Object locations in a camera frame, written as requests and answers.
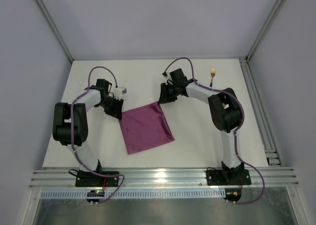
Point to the left controller board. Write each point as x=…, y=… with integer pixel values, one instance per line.
x=94, y=197

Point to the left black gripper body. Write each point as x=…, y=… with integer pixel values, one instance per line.
x=111, y=104

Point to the left frame post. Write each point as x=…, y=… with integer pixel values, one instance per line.
x=51, y=24

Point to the right controller board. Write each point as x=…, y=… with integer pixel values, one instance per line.
x=232, y=195

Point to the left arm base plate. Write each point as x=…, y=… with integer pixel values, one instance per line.
x=88, y=179

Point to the gold fork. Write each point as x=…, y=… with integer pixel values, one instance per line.
x=212, y=75

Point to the controller board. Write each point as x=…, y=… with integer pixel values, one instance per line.
x=232, y=195
x=94, y=197

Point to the aluminium rail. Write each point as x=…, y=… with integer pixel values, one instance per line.
x=59, y=178
x=267, y=137

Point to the slotted cable duct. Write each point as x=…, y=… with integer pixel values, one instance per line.
x=137, y=193

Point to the purple satin napkin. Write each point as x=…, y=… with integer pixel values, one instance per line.
x=145, y=128

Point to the right aluminium rail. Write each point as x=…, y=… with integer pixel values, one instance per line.
x=267, y=137

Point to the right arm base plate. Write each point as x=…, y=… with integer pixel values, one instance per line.
x=215, y=177

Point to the right frame post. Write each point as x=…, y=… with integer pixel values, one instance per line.
x=272, y=15

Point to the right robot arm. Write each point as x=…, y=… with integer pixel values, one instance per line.
x=226, y=116

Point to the frame post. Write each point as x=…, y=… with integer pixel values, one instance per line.
x=51, y=24
x=272, y=15

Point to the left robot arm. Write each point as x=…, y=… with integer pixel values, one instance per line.
x=70, y=124

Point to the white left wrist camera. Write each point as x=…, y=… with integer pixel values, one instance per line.
x=119, y=92

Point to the front aluminium rail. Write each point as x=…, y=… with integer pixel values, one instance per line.
x=59, y=178

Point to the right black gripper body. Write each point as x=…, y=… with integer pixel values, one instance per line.
x=168, y=92

